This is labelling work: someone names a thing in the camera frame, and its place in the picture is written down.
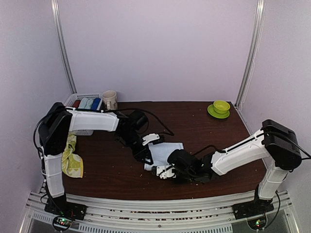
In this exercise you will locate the aluminium front rail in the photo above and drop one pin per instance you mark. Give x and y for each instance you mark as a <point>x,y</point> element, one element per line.
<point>204,215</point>

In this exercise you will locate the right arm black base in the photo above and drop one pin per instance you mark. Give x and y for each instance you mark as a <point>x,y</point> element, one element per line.
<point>251,208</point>

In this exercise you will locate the left aluminium frame post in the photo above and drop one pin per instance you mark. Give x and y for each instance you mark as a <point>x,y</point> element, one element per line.
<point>62,45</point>

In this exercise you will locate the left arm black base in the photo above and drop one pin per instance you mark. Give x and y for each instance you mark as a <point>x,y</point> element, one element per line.
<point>70,210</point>

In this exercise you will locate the rolled pale teal towel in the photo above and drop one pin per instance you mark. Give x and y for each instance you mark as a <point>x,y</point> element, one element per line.
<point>89,103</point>

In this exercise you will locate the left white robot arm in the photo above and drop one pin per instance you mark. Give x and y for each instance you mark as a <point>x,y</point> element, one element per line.
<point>53,130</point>

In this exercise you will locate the rolled light blue towel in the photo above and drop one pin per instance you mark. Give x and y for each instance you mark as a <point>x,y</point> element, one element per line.
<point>83,103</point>

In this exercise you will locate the right aluminium frame post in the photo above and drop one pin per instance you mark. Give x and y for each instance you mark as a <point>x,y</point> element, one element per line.
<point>257,28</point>

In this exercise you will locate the aluminium frame post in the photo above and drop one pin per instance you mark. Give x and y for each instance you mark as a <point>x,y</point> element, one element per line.
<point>257,28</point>
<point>62,45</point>

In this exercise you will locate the rolled brown towel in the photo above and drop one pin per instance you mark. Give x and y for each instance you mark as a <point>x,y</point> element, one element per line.
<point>76,104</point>

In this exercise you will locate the light blue towel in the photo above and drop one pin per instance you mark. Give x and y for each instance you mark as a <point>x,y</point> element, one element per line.
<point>83,103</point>
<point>160,153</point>

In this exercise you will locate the green cup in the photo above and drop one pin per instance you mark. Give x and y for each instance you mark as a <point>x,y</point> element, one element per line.
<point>221,107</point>

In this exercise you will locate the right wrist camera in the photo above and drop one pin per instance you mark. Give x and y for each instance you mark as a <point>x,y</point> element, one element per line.
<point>164,172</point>

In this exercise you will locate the yellow green patterned towel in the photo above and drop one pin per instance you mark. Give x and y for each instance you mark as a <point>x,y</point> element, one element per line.
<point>72,164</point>

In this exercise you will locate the rolled dark blue towel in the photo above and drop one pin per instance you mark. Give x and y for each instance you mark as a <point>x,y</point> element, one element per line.
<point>96,103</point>

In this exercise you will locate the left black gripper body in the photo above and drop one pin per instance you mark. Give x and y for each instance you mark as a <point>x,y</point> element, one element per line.
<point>137,154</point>

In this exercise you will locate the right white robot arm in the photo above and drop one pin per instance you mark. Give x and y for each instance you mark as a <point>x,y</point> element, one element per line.
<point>272,140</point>

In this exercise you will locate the beige ceramic mug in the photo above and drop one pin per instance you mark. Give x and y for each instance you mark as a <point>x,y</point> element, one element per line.
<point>110,100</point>

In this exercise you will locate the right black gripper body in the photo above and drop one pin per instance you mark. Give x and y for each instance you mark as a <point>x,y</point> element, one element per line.
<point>185,176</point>

